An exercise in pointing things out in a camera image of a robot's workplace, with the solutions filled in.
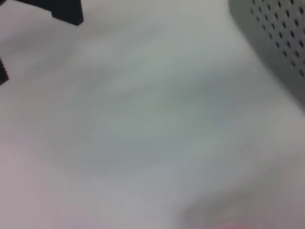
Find grey-green perforated storage bin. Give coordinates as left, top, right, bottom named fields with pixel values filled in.
left=228, top=0, right=305, bottom=110

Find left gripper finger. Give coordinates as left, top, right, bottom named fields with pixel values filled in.
left=20, top=0, right=84, bottom=27
left=0, top=56, right=10, bottom=87

